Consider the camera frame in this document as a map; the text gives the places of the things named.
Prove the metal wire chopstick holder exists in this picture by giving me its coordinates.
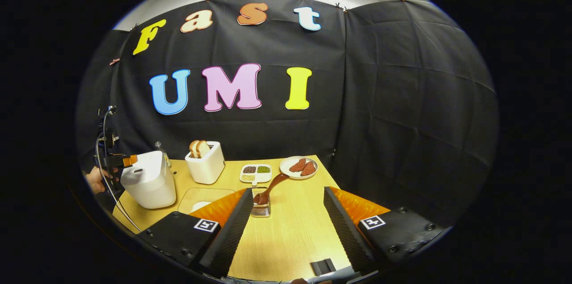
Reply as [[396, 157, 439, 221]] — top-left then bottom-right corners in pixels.
[[250, 188, 272, 218]]

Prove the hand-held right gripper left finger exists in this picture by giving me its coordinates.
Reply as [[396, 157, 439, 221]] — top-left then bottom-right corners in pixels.
[[136, 188, 254, 278]]

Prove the white rice cooker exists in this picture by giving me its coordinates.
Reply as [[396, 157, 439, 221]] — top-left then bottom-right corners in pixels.
[[121, 151, 177, 209]]

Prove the white divided grain dish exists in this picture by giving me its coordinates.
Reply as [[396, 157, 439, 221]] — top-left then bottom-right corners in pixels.
[[240, 164, 272, 185]]

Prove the black backdrop cloth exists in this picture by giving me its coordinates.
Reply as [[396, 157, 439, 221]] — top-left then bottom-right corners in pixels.
[[75, 0, 500, 231]]

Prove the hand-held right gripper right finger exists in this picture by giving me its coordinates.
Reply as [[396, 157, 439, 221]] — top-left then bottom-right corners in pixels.
[[324, 187, 447, 273]]

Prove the white toaster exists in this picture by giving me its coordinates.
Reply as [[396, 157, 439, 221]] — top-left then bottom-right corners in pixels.
[[185, 141, 225, 185]]

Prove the clear glass container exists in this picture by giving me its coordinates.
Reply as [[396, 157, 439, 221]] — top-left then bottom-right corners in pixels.
[[178, 188, 237, 215]]

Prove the small glass bottle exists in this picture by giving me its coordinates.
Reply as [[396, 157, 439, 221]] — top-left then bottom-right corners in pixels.
[[155, 142, 170, 168]]

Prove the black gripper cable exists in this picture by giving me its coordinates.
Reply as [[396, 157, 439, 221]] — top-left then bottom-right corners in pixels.
[[96, 110, 143, 233]]

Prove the white round plate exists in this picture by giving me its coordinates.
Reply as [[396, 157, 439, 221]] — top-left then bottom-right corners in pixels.
[[280, 156, 319, 180]]

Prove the brown wooden spoon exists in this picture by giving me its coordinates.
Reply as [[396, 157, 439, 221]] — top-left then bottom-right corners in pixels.
[[253, 173, 290, 205]]

